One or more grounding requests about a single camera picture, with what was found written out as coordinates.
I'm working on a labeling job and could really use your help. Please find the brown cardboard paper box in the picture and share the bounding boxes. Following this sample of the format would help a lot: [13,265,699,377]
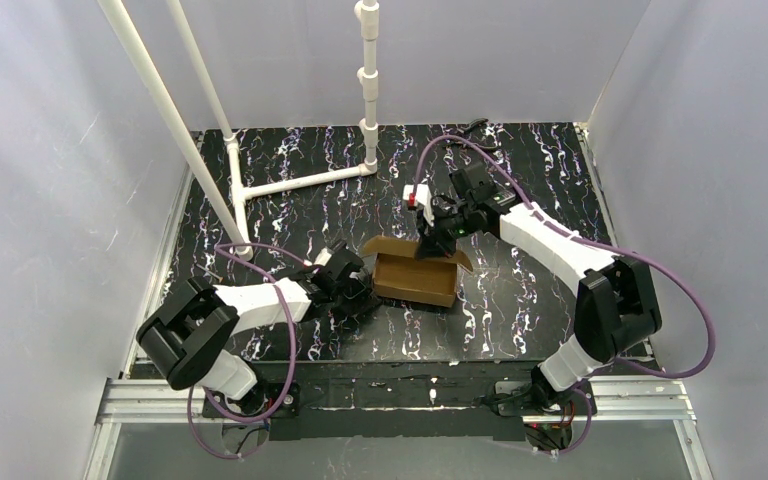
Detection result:
[360,235,473,308]

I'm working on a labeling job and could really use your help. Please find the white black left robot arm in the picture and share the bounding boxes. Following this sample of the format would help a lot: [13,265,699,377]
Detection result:
[136,241,381,401]

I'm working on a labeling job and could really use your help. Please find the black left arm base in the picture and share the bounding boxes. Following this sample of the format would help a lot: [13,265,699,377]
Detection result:
[214,381,302,420]

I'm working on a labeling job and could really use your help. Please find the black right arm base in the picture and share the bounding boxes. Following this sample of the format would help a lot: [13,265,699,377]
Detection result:
[473,378,597,455]

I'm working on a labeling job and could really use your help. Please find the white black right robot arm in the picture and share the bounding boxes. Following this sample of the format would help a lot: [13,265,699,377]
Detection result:
[402,165,662,398]

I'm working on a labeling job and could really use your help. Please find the black pliers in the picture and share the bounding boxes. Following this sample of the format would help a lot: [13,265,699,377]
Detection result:
[448,118,500,153]

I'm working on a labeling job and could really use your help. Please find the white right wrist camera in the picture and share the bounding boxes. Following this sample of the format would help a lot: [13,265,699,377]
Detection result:
[402,184,435,226]

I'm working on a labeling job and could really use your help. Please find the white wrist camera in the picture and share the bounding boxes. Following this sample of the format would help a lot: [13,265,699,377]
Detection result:
[402,184,435,226]
[313,247,333,266]

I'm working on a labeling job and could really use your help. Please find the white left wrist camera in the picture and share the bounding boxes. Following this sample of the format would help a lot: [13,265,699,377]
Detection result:
[313,247,333,266]

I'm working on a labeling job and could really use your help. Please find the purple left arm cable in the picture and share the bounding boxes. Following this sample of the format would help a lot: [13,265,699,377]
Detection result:
[187,241,322,462]

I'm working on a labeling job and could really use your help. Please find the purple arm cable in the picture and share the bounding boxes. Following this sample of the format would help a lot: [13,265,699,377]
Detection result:
[187,241,322,462]
[413,135,718,458]

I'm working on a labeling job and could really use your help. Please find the white PVC pipe frame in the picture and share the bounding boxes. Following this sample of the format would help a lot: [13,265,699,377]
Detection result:
[97,0,383,262]

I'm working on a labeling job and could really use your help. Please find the aluminium rail frame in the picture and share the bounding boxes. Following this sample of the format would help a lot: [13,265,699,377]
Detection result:
[82,165,698,480]

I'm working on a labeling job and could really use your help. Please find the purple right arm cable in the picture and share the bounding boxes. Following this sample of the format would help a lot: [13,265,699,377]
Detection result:
[413,135,718,458]

